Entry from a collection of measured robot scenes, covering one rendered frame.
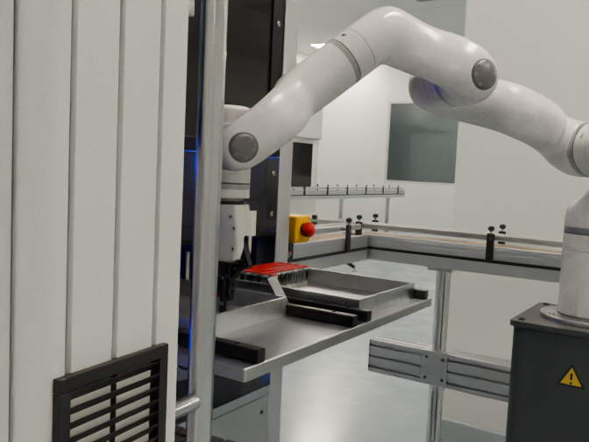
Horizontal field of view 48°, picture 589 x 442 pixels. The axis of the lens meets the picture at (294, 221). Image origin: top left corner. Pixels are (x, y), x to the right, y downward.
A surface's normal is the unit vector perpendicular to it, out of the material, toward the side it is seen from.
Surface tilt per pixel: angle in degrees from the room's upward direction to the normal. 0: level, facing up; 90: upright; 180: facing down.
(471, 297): 90
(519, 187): 90
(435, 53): 75
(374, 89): 90
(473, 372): 90
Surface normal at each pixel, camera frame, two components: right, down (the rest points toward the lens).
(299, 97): 0.78, -0.37
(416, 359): -0.54, 0.04
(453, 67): -0.32, -0.08
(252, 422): 0.84, 0.08
